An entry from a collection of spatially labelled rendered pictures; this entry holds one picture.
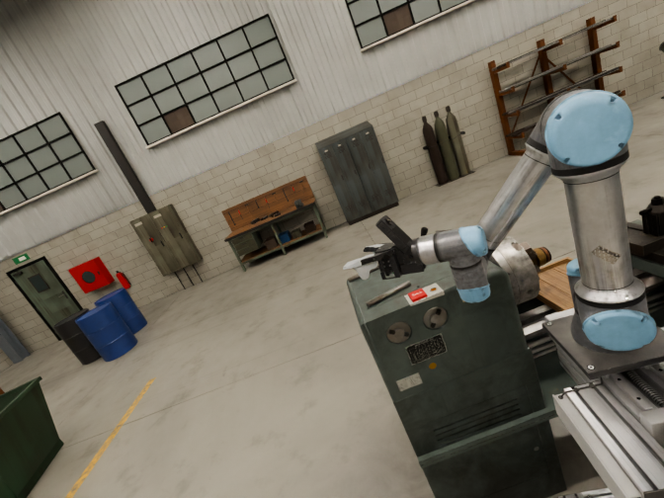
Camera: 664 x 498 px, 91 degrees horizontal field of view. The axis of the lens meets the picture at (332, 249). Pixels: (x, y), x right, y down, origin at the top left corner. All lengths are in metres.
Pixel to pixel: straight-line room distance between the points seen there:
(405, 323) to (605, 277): 0.69
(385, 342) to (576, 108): 0.94
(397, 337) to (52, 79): 9.30
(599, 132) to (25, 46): 9.98
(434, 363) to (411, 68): 7.52
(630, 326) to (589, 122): 0.42
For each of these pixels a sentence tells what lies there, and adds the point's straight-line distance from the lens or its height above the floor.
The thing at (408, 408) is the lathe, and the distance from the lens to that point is 1.53.
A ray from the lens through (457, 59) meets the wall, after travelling 8.69.
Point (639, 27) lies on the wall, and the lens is 10.93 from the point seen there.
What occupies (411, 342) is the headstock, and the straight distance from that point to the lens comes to 1.34.
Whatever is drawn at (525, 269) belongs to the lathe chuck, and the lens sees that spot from 1.55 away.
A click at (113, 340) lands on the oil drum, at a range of 6.96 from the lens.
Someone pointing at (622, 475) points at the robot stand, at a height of 1.07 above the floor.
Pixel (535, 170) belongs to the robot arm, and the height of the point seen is 1.67.
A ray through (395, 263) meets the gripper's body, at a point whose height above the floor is 1.55.
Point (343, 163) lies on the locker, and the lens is 7.38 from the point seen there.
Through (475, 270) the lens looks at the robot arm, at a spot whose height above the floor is 1.50.
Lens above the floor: 1.90
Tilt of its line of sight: 17 degrees down
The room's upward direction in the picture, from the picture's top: 23 degrees counter-clockwise
